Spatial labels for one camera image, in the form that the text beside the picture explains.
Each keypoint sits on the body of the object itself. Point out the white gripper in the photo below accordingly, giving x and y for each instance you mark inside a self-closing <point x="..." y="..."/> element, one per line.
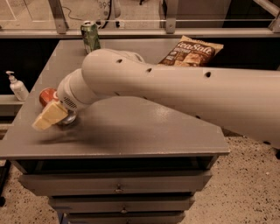
<point x="66" y="95"/>

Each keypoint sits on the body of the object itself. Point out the white pump sanitizer bottle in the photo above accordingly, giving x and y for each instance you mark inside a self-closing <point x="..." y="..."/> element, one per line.
<point x="17" y="87"/>

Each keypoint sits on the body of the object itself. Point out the top drawer knob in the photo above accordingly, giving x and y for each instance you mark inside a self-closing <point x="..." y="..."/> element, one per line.
<point x="118" y="189"/>

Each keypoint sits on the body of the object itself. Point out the metal railing frame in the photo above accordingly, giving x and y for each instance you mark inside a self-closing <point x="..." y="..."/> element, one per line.
<point x="62" y="19"/>

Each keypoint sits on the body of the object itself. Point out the drawer knob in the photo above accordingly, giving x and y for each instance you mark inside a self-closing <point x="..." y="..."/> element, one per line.
<point x="124" y="210"/>
<point x="118" y="189"/>

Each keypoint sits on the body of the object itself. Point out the red coke can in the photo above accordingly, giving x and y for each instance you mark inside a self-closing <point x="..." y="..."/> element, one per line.
<point x="48" y="94"/>

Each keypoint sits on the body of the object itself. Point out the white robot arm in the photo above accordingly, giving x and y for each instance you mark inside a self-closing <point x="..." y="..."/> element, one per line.
<point x="243" y="101"/>

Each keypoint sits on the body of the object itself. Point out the sea salt chip bag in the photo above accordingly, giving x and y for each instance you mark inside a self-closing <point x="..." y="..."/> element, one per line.
<point x="190" y="52"/>

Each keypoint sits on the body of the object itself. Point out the green soda can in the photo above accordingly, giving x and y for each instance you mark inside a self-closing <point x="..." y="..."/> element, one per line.
<point x="90" y="36"/>

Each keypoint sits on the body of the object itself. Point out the white machine behind glass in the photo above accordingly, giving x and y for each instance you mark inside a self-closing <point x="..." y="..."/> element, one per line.
<point x="109" y="12"/>

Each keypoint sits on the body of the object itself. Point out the grey drawer cabinet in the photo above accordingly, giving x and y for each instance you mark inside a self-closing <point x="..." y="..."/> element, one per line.
<point x="159" y="156"/>

